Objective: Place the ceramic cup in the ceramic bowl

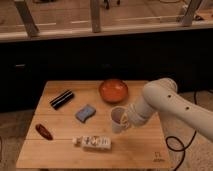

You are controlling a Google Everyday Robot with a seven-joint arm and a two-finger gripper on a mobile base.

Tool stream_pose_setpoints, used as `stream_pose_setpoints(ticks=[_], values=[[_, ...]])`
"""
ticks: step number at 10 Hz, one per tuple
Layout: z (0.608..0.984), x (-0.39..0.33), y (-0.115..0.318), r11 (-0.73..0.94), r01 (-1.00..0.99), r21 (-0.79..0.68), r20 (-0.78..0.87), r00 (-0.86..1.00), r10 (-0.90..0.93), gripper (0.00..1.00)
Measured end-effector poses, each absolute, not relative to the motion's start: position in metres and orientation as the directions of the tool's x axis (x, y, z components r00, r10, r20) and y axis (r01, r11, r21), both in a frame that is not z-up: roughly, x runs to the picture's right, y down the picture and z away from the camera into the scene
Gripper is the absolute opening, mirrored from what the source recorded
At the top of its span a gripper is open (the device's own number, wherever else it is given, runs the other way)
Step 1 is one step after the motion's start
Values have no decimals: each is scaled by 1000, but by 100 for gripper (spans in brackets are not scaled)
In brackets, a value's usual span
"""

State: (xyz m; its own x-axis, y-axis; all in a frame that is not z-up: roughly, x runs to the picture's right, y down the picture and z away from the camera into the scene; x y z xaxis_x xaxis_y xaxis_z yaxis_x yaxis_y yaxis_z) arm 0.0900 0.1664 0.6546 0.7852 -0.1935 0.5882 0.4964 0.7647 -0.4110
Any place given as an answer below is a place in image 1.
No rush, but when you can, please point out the metal frame post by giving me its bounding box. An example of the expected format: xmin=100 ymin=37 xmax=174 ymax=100
xmin=181 ymin=0 xmax=202 ymax=27
xmin=90 ymin=0 xmax=101 ymax=33
xmin=14 ymin=0 xmax=39 ymax=37

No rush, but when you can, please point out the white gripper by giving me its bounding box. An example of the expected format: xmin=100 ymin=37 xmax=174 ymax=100
xmin=120 ymin=104 xmax=144 ymax=129

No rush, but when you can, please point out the black cabinet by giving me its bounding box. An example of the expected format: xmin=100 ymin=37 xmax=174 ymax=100
xmin=0 ymin=28 xmax=213 ymax=112

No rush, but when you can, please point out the dark red oval object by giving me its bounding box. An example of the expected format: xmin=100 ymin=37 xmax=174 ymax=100
xmin=35 ymin=124 xmax=53 ymax=140

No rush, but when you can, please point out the white tube with label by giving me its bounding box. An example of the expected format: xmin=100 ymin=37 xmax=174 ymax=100
xmin=72 ymin=136 xmax=112 ymax=150

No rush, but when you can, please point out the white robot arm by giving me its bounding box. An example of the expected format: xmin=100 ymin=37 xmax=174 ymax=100
xmin=125 ymin=78 xmax=213 ymax=142

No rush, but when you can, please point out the black cable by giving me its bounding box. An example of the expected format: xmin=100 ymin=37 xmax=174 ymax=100
xmin=164 ymin=89 xmax=201 ymax=171

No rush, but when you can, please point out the wooden table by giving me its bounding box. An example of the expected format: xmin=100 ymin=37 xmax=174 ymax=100
xmin=16 ymin=81 xmax=171 ymax=169

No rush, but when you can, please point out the white ceramic cup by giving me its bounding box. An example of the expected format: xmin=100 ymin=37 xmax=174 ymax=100
xmin=110 ymin=106 xmax=129 ymax=133

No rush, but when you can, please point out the metal frame post right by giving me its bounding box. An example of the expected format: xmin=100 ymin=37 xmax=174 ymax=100
xmin=181 ymin=0 xmax=202 ymax=27

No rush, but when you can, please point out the orange ceramic bowl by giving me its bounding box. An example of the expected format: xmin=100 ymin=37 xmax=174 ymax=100
xmin=99 ymin=79 xmax=128 ymax=103

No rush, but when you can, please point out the metal frame post middle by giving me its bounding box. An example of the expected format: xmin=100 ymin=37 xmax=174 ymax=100
xmin=90 ymin=0 xmax=101 ymax=33

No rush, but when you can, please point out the metal frame post left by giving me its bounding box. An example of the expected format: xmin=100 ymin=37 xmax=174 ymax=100
xmin=14 ymin=0 xmax=39 ymax=37

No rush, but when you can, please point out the blue sponge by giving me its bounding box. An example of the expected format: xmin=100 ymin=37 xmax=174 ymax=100
xmin=75 ymin=104 xmax=96 ymax=123

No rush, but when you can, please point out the black striped rectangular case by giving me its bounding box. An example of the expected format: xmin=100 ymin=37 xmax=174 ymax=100
xmin=50 ymin=90 xmax=74 ymax=110

